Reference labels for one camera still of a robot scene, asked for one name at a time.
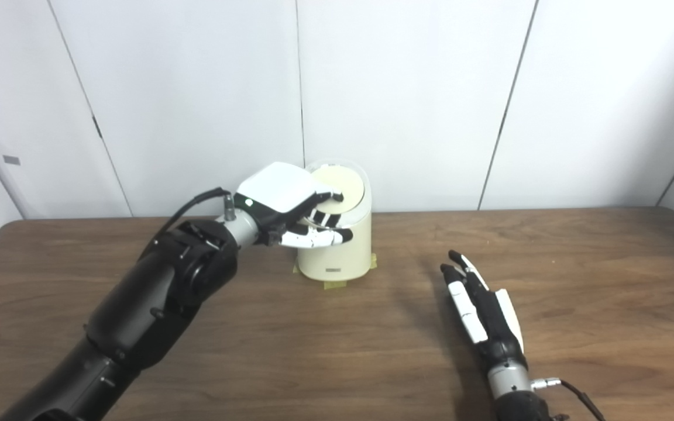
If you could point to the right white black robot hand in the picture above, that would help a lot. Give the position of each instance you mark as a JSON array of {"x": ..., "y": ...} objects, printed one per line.
[{"x": 495, "y": 321}]

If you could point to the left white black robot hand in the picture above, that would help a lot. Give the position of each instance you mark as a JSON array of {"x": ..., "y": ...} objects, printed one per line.
[{"x": 278, "y": 190}]

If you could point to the cream round bin lid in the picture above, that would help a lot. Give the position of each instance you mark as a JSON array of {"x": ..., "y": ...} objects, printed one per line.
[{"x": 348, "y": 181}]

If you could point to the cream-colored round bin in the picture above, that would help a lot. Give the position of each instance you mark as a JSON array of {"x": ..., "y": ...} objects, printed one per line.
[{"x": 343, "y": 260}]

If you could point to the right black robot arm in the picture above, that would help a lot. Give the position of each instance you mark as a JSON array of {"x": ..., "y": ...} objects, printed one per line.
[{"x": 515, "y": 400}]

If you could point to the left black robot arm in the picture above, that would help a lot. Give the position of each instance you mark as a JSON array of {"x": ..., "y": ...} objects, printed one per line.
[{"x": 150, "y": 304}]

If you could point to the small grey wall label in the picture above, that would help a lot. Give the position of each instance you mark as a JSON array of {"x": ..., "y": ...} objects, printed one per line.
[{"x": 11, "y": 159}]

